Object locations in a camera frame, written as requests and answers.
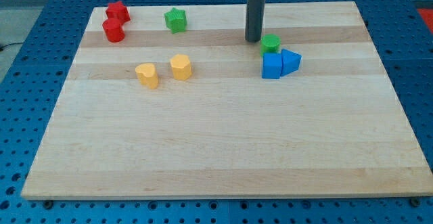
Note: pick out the green cylinder block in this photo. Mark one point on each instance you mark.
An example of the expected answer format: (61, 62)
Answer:
(270, 43)

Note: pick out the yellow heart block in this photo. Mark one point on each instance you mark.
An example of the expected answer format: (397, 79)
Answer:
(147, 75)

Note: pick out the light wooden board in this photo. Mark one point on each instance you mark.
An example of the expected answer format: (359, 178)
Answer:
(333, 129)

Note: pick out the red star block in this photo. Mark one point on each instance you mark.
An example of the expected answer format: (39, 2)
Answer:
(119, 11)

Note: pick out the green star block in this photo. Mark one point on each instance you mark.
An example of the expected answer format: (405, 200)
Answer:
(176, 20)

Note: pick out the red cylinder block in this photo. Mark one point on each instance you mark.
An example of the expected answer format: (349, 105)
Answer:
(113, 30)

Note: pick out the blue triangular prism block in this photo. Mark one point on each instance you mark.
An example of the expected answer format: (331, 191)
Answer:
(290, 62)

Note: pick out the blue cube block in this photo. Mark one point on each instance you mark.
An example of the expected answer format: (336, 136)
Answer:
(272, 65)

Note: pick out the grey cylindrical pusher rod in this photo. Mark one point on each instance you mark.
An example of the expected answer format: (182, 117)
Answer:
(254, 20)

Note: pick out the yellow hexagon block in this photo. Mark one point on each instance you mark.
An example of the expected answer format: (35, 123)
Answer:
(181, 67)

